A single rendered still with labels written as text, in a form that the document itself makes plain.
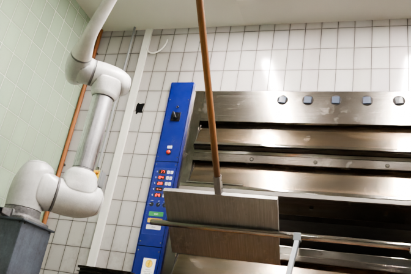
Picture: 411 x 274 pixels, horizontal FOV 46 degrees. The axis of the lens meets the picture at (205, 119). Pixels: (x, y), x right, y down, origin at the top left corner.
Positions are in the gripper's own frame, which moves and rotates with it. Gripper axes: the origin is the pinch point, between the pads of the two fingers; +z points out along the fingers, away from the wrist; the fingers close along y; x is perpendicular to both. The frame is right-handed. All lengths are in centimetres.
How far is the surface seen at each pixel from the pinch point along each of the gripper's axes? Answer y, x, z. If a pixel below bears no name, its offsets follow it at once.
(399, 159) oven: -60, -110, 84
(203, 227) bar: 5, -117, -5
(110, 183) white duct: -40, -124, -81
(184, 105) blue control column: -79, -88, -42
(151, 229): -20, -140, -47
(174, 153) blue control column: -55, -109, -43
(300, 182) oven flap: -48, -120, 33
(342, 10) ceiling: -121, -41, 51
